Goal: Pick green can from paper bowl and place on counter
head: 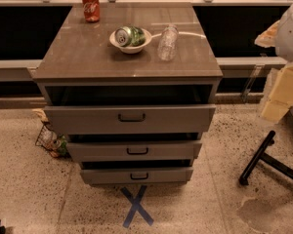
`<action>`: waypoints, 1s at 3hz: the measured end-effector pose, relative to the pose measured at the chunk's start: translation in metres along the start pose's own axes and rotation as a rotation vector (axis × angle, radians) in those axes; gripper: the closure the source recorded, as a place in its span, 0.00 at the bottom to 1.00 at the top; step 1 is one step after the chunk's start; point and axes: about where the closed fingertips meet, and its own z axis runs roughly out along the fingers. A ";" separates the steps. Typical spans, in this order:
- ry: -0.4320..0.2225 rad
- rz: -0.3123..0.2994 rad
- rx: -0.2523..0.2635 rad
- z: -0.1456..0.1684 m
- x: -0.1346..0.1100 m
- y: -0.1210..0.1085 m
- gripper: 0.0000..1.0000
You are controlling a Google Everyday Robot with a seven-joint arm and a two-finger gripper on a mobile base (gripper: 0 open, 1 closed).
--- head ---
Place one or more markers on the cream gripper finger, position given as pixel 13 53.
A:
pixel 267 38
pixel 280 96

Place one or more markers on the green soda can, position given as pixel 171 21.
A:
pixel 129 36

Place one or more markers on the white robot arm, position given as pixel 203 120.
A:
pixel 280 36

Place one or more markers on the white paper bowl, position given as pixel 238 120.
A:
pixel 130 49

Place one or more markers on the red cola can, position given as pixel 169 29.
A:
pixel 91 10

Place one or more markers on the clear plastic bottle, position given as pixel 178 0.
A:
pixel 167 46

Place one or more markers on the middle grey drawer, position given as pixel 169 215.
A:
pixel 134 151

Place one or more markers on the grey drawer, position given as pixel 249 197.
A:
pixel 147 175
pixel 134 151
pixel 116 120

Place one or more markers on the blue tape cross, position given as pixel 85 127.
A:
pixel 136 206

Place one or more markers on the bottom grey drawer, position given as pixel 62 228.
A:
pixel 147 175

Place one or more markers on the top grey drawer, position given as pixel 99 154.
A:
pixel 116 120

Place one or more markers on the wire basket with items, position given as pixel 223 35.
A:
pixel 55 145

